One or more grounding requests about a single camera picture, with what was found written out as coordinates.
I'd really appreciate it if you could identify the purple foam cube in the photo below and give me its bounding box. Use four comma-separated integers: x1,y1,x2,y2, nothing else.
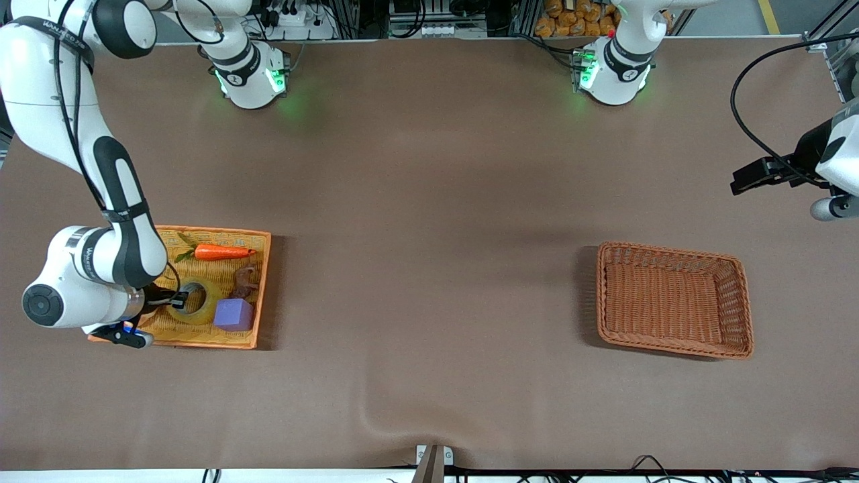
213,298,256,333

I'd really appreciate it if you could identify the yellow wicker tray orange rim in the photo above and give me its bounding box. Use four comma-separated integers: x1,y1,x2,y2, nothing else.
87,225,272,350

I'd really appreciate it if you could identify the brown table cloth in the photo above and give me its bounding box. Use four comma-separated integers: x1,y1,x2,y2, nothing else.
0,37,859,472

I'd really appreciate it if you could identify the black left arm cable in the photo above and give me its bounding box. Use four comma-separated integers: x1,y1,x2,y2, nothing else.
729,32,859,189

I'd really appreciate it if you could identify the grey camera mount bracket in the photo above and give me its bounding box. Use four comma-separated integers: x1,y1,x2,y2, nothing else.
414,443,454,483

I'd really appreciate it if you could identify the brown wicker basket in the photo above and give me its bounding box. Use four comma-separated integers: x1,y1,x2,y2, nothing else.
596,241,755,361

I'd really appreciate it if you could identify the large white power strip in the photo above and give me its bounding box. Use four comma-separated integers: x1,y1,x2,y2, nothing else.
258,3,338,41

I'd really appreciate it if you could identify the orange toy carrot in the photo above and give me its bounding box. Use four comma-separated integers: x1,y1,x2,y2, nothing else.
173,232,258,264

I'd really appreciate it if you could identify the clear yellowish tape roll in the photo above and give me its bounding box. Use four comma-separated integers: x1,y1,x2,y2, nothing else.
166,278,224,327

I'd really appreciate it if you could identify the aluminium profile bar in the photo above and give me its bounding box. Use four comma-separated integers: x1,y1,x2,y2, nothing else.
803,5,859,105

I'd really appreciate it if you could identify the bag of orange bread rolls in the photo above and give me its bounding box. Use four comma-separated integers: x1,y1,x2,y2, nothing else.
534,0,621,38

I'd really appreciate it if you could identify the brown toy animal figurine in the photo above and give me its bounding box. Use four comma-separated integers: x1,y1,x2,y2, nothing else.
228,262,260,301

